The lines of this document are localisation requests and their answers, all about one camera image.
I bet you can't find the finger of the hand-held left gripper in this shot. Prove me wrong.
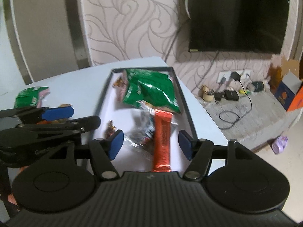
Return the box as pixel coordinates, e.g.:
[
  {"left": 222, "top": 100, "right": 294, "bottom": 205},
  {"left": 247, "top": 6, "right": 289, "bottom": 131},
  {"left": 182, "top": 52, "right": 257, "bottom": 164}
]
[
  {"left": 14, "top": 115, "right": 101, "bottom": 138},
  {"left": 0, "top": 106, "right": 74, "bottom": 125}
]

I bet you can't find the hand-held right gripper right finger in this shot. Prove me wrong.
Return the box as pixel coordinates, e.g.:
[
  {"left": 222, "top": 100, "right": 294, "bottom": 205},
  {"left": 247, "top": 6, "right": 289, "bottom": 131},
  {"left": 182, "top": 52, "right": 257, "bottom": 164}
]
[{"left": 178, "top": 130, "right": 255, "bottom": 181}]

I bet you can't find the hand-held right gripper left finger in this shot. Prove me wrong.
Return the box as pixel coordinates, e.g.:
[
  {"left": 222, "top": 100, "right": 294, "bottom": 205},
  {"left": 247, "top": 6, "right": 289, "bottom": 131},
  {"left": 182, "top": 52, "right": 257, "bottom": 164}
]
[{"left": 45, "top": 130, "right": 125, "bottom": 180}]

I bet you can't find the orange snack packet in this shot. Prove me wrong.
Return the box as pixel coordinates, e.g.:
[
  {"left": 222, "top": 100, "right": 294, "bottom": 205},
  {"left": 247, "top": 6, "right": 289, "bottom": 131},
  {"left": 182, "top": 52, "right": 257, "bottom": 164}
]
[{"left": 35, "top": 120, "right": 68, "bottom": 125}]

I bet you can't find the small brown candy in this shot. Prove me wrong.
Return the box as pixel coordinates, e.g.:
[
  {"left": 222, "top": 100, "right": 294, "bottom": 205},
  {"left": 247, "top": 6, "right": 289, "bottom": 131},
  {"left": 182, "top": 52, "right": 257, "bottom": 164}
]
[{"left": 106, "top": 120, "right": 117, "bottom": 138}]

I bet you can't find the orange snack bar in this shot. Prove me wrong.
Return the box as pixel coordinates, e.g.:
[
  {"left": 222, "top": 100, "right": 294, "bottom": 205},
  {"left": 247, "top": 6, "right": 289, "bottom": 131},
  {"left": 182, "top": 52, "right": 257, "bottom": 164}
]
[{"left": 151, "top": 110, "right": 174, "bottom": 173}]

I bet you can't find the clear dark snack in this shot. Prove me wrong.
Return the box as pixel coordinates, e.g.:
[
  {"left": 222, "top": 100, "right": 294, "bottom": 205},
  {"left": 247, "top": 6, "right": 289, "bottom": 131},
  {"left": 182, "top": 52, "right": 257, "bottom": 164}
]
[{"left": 123, "top": 112, "right": 157, "bottom": 156}]

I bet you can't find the black rimmed white tray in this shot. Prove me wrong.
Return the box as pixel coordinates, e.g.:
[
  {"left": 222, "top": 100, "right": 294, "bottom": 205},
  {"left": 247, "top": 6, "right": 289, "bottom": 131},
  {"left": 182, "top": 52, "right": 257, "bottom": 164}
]
[{"left": 91, "top": 67, "right": 198, "bottom": 173}]

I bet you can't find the green snack bag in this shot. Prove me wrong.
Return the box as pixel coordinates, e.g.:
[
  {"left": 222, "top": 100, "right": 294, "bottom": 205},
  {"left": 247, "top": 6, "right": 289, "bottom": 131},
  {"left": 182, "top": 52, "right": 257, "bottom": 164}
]
[
  {"left": 14, "top": 86, "right": 51, "bottom": 109},
  {"left": 119, "top": 68, "right": 181, "bottom": 114}
]

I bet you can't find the beige ceramic pot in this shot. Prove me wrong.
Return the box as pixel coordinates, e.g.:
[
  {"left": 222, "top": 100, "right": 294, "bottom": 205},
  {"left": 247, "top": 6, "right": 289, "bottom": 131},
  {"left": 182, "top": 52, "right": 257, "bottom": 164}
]
[{"left": 202, "top": 85, "right": 215, "bottom": 102}]

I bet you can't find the black set-top box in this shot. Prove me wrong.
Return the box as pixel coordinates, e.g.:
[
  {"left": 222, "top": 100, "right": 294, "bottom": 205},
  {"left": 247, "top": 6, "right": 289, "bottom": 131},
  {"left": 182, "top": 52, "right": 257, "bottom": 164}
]
[{"left": 224, "top": 90, "right": 239, "bottom": 101}]

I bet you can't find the grey stone bench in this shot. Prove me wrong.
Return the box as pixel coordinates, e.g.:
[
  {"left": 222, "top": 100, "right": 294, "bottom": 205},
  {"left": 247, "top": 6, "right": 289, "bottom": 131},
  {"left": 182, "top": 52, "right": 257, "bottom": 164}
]
[{"left": 196, "top": 89, "right": 303, "bottom": 152}]

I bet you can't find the pale door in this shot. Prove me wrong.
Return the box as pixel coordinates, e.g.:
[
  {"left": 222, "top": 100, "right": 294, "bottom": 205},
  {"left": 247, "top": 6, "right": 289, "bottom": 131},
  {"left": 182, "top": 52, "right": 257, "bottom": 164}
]
[{"left": 12, "top": 0, "right": 78, "bottom": 81}]

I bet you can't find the dark green pouch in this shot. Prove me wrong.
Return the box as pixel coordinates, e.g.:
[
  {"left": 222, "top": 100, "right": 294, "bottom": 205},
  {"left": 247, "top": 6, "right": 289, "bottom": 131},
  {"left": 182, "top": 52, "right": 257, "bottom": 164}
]
[{"left": 247, "top": 81, "right": 266, "bottom": 93}]

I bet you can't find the purple bottle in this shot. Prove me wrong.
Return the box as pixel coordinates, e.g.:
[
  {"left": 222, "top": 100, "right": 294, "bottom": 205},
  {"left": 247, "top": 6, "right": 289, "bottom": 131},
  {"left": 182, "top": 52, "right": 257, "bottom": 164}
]
[{"left": 272, "top": 135, "right": 289, "bottom": 155}]

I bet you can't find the blue and orange cardboard box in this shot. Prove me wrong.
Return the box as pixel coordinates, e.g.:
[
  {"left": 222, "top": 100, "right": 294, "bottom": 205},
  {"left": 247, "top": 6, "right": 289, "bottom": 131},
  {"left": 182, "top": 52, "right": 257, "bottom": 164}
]
[{"left": 273, "top": 72, "right": 303, "bottom": 111}]

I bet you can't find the brown cardboard box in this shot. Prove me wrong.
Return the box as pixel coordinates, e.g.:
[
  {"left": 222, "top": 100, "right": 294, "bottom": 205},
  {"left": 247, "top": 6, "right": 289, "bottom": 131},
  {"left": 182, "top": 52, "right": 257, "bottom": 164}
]
[{"left": 270, "top": 55, "right": 301, "bottom": 93}]

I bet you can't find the black adapter cable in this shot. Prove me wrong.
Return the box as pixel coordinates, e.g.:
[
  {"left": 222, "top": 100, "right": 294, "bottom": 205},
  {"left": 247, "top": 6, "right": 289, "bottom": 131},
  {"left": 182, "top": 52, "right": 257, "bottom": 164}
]
[{"left": 219, "top": 79, "right": 252, "bottom": 129}]

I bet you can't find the white wall socket panel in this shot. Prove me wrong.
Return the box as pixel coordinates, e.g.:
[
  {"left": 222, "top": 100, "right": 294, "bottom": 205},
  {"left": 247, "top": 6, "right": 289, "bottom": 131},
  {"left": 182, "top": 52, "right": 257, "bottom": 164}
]
[{"left": 218, "top": 70, "right": 251, "bottom": 84}]

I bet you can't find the thin black television cable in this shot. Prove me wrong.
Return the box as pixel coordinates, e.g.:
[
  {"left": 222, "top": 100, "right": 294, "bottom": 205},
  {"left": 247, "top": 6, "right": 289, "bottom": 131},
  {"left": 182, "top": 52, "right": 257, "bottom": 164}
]
[{"left": 201, "top": 50, "right": 219, "bottom": 88}]

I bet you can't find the thick black television cable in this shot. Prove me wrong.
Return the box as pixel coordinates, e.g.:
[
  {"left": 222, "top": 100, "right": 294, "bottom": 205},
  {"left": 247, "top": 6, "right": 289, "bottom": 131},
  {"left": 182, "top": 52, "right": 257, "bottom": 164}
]
[{"left": 163, "top": 16, "right": 192, "bottom": 63}]

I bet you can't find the black wall television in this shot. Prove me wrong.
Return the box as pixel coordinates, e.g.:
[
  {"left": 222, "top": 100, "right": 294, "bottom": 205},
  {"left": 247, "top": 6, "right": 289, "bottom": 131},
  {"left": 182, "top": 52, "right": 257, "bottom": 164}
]
[{"left": 188, "top": 0, "right": 291, "bottom": 55}]

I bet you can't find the white cable loop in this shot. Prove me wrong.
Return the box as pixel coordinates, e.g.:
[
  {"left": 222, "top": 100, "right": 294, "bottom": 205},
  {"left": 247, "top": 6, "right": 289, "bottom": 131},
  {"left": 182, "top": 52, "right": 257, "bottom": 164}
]
[{"left": 185, "top": 0, "right": 192, "bottom": 20}]

